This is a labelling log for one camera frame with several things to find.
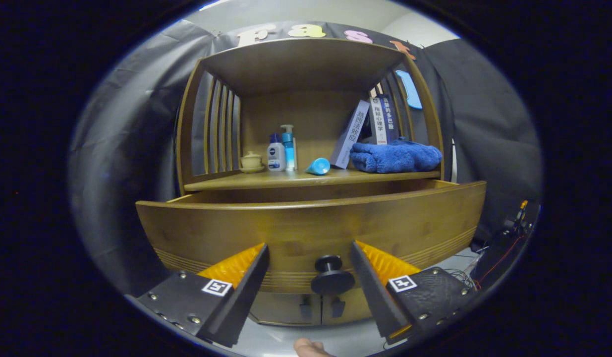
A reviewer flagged grey leaning book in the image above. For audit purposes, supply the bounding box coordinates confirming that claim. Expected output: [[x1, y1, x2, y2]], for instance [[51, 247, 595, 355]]
[[330, 99, 371, 170]]

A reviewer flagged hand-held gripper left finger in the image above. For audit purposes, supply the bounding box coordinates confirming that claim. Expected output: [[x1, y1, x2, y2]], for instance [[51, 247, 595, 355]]
[[125, 243, 271, 348]]

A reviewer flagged blue folded towel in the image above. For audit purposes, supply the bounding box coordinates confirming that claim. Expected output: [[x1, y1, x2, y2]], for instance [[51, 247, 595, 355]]
[[349, 139, 443, 174]]

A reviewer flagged blue pump bottle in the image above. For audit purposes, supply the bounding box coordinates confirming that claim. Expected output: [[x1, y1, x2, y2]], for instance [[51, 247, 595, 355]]
[[280, 124, 295, 172]]

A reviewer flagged white spine book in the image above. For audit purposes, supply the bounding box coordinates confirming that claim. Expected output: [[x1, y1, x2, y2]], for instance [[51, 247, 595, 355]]
[[369, 97, 389, 145]]

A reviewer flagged blue cosmetic tube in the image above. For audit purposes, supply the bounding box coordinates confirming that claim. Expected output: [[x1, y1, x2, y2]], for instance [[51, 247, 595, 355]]
[[305, 157, 331, 176]]

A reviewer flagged white lotion bottle blue cap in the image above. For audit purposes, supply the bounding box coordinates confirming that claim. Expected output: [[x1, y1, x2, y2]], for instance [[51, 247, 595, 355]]
[[267, 133, 286, 172]]

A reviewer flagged wooden drawer with black knob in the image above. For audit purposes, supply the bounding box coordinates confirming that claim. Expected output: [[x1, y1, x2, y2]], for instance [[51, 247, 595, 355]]
[[136, 179, 487, 297]]

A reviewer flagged dark blue spine book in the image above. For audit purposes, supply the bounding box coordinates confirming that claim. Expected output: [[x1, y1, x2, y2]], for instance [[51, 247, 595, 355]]
[[380, 94, 400, 143]]

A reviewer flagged wooden countertop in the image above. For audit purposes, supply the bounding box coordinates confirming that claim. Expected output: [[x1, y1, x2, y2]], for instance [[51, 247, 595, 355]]
[[183, 168, 441, 192]]

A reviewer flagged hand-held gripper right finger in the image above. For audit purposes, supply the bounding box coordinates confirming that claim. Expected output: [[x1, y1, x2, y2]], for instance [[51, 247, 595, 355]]
[[349, 240, 480, 346]]

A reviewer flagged dark device with orange part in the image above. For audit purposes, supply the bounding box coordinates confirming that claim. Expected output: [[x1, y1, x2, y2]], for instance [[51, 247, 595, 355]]
[[504, 199, 532, 235]]

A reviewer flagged wooden cabinet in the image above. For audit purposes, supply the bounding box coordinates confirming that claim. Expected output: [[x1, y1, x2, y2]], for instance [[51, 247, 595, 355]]
[[176, 37, 445, 328]]

